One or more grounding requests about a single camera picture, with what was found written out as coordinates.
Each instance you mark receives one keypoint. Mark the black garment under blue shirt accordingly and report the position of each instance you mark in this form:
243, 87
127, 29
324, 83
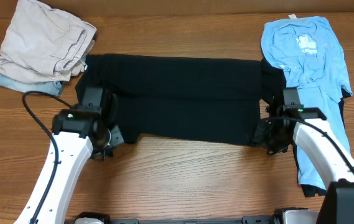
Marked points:
308, 178

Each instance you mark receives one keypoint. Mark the light blue t-shirt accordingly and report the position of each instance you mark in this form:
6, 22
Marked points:
313, 61

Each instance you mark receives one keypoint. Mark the folded beige garment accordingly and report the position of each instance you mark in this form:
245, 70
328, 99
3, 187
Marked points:
43, 44

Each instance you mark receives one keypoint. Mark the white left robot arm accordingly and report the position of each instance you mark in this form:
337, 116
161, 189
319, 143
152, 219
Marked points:
79, 133

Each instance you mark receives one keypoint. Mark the folded light blue jeans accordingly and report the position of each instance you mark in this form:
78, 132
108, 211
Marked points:
52, 88

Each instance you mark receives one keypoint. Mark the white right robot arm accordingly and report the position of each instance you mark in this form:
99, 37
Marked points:
312, 133

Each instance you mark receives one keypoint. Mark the black t-shirt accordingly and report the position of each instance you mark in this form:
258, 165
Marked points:
199, 99

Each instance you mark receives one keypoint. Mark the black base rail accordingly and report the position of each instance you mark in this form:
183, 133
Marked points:
93, 217

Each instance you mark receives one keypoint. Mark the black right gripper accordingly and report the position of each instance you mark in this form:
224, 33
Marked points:
260, 139

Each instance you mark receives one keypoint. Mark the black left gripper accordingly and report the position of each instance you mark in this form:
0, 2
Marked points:
90, 94

